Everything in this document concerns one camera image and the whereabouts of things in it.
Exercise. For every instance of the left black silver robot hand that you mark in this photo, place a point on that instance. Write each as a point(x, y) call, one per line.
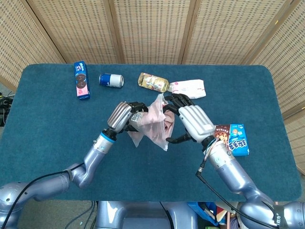
point(119, 115)

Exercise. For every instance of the white paper packet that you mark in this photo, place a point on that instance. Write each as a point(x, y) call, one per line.
point(190, 87)

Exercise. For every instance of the blue carpet table cover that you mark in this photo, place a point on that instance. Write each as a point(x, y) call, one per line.
point(152, 176)

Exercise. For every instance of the grey-blue robot torso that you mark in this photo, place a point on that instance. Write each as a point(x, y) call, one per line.
point(143, 217)

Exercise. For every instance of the long blue sandwich cookie box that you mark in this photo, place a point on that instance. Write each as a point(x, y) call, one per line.
point(82, 81)

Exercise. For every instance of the blue white soda can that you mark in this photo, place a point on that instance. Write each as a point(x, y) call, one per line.
point(112, 80)

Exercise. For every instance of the translucent plastic zip bag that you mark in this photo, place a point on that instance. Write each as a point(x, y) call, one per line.
point(135, 139)

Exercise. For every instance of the yellow drink plastic bottle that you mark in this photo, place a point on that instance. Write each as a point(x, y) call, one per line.
point(152, 82)

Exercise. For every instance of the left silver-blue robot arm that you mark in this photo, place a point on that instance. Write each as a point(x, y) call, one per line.
point(95, 155)

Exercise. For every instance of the blue storage bin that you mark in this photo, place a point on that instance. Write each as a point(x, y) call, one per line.
point(201, 212)

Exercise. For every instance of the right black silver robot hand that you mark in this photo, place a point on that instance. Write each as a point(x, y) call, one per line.
point(197, 121)

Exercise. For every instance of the wicker folding screen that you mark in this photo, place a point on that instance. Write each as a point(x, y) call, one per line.
point(152, 31)

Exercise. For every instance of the blue chocolate chip cookie box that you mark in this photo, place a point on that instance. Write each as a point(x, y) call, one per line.
point(239, 140)

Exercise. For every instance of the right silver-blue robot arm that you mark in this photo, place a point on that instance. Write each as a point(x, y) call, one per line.
point(233, 171)

